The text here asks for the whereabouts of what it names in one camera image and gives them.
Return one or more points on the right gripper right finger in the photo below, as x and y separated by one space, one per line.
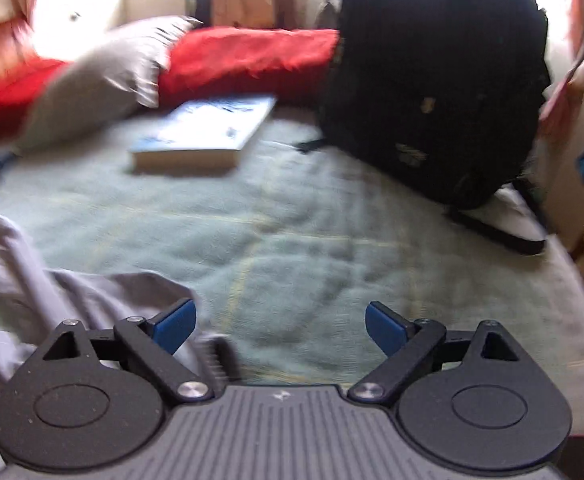
409 348

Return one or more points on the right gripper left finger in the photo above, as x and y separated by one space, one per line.
150 344

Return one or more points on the grey sweatpants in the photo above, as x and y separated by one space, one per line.
70 403

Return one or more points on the red smartphone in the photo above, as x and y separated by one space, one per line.
571 462

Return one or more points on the white blue paperback book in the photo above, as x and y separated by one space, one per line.
206 136

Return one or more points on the grey-green plaid pillow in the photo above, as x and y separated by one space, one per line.
107 84

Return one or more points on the black backpack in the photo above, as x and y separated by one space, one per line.
442 95

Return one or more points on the orange curtain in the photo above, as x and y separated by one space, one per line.
563 106

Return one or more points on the red duvet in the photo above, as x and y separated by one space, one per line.
218 61

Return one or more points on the cardboard box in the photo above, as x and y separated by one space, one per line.
259 14

